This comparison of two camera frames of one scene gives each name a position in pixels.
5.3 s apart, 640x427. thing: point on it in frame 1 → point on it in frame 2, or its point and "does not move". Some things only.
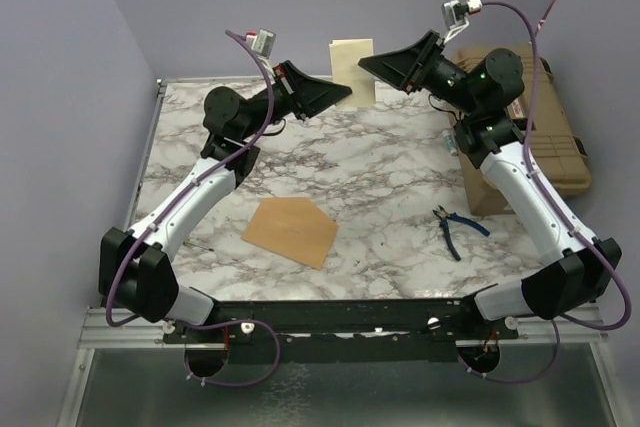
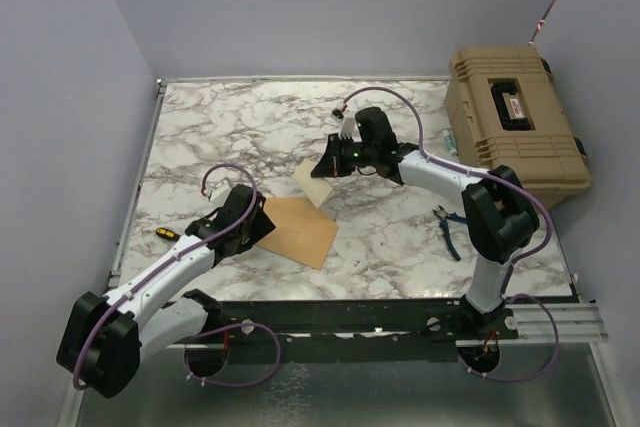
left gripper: [306, 95] → [262, 226]
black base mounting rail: [344, 330] does not move
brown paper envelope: [292, 226] does not move
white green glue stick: [450, 142] does not move
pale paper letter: [345, 55] → [316, 189]
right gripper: [399, 67] → [331, 165]
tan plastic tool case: [556, 153] does not move
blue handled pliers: [444, 216] does not move
